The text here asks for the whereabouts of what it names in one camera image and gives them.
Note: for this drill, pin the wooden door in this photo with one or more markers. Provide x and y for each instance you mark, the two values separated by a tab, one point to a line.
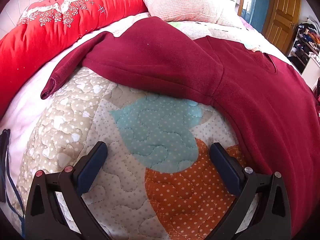
282	17

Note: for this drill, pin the purple cloth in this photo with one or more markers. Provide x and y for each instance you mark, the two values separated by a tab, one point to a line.
246	23

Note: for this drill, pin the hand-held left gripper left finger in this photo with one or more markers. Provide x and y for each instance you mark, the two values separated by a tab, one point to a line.
91	167

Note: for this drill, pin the blue door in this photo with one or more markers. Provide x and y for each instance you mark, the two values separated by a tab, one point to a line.
260	12

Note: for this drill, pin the pale pink blanket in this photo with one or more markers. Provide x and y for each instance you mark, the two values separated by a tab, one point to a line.
22	110

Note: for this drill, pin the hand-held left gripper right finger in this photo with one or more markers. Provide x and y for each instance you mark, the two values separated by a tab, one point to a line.
225	167

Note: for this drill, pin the maroon fleece sweater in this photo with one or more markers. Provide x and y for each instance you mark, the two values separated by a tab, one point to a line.
175	62

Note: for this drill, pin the pink ribbed pillow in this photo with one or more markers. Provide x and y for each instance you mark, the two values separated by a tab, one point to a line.
185	5

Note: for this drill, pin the white headboard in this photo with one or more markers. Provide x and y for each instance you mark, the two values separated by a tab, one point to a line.
15	7

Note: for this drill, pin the white cluttered shelf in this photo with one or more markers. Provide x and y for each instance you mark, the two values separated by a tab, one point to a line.
305	42

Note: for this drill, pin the red floral quilt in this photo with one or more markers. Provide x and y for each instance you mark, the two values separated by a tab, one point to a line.
37	42

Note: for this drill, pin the patchwork polka dot bedspread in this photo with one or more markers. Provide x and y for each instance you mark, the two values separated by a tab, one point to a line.
150	130

